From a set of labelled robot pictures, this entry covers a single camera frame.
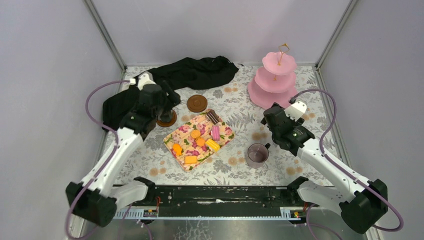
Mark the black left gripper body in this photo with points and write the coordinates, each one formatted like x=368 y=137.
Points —
x=167 y=100

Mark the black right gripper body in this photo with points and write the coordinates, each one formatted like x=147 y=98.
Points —
x=298 y=122

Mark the purple mug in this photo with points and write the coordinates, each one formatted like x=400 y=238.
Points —
x=257 y=155

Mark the pink three-tier cake stand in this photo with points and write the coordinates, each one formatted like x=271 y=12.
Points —
x=274 y=81

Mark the white paper cup black base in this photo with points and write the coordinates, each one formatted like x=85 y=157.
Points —
x=166 y=116

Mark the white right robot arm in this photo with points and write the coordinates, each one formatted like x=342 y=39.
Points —
x=359 y=201

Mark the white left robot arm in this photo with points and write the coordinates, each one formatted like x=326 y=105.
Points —
x=94 y=198

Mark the brown round coaster left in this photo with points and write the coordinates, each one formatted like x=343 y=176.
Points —
x=165 y=125

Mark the brown round coaster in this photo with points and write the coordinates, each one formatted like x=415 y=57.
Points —
x=197 y=103
x=165 y=125

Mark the brown round coaster right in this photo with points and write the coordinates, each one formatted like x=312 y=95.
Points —
x=197 y=103

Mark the black cloth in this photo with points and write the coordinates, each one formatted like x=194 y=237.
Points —
x=196 y=74

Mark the chocolate wafer biscuit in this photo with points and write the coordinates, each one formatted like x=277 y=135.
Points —
x=213 y=117

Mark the round orange cookie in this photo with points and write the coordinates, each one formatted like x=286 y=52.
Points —
x=195 y=134

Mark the floral serving tray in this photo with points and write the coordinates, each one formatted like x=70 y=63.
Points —
x=182 y=136

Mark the orange fish-shaped cookie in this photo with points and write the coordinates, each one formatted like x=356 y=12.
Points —
x=178 y=150

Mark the small orange cookie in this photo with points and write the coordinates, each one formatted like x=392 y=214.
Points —
x=200 y=142

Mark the pink wafer biscuit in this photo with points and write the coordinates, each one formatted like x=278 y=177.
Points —
x=215 y=133

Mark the floral tablecloth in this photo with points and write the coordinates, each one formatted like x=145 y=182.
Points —
x=228 y=166

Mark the yellow wafer biscuit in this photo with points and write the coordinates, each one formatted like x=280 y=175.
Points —
x=213 y=145

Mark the orange square cracker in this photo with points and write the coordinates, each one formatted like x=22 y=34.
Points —
x=190 y=159

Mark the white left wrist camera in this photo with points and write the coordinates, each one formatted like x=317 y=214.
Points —
x=144 y=79

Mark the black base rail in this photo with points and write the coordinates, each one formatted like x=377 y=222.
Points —
x=214 y=202

